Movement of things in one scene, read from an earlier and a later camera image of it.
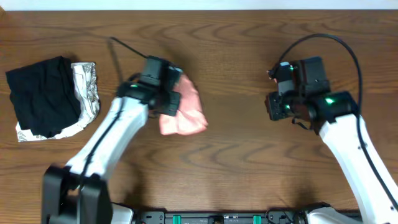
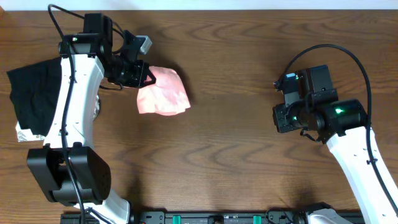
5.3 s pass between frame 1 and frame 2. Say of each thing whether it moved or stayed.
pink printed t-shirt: moved
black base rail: stayed
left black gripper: moved
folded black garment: stayed
